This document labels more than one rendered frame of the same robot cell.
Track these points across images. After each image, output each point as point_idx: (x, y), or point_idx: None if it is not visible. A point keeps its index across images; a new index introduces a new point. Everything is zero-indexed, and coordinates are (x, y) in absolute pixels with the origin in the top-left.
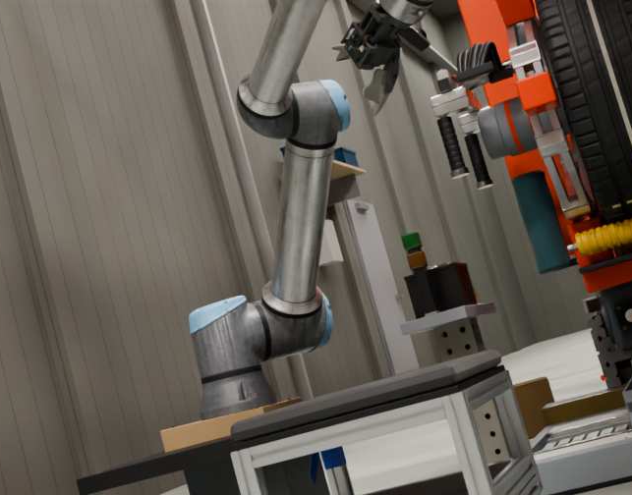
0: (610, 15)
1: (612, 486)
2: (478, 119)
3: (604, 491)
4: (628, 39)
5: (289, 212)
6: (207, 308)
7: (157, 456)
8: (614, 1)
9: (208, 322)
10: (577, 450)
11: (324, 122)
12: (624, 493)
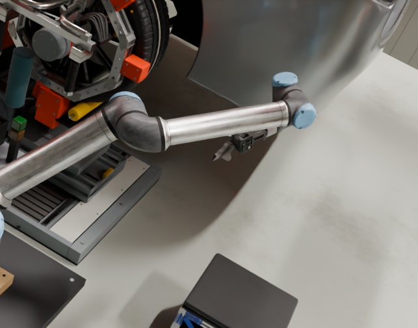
0: (163, 30)
1: (104, 240)
2: (58, 43)
3: (109, 246)
4: (164, 44)
5: (71, 163)
6: (0, 230)
7: None
8: (164, 21)
9: None
10: (86, 226)
11: None
12: (128, 248)
